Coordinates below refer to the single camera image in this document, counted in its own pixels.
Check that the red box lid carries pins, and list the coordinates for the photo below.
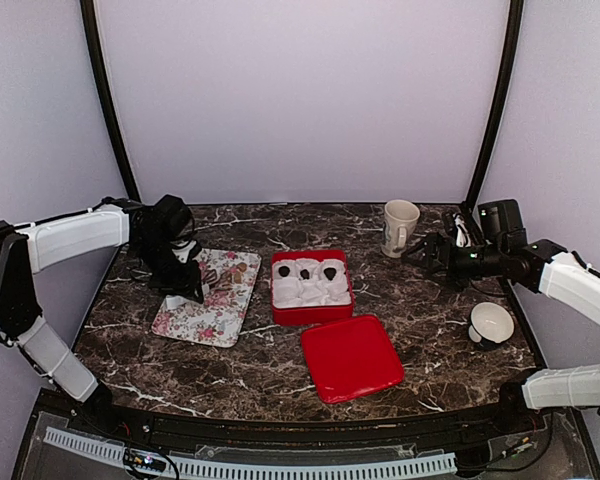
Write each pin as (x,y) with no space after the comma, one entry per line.
(351,358)

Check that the white and dark bowl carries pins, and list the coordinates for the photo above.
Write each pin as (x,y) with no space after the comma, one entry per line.
(490,326)

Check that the black front table rail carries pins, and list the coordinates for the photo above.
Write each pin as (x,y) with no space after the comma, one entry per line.
(314,427)

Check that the red box with paper cups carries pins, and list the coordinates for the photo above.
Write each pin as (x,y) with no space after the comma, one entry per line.
(296,301)

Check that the white slotted cable duct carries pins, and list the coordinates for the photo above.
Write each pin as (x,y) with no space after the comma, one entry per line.
(110,453)

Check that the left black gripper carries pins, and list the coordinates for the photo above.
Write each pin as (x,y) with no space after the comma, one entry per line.
(185,284)

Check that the cream ceramic mug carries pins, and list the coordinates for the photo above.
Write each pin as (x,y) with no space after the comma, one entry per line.
(400,220)

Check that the small circuit board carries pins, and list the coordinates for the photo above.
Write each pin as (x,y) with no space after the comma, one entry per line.
(142,461)

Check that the tan crown chocolate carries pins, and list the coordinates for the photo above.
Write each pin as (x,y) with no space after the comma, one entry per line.
(225,281)

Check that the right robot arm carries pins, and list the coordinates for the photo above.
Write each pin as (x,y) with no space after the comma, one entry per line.
(543,267)

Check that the floral rectangular tray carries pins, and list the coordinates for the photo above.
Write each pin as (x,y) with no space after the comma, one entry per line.
(218,321)

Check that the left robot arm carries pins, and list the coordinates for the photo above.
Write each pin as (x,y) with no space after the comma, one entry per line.
(160,235)

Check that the left black frame post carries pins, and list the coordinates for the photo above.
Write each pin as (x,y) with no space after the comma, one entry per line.
(106,101)

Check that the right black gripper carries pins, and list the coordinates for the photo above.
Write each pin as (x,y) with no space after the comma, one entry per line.
(436,241)

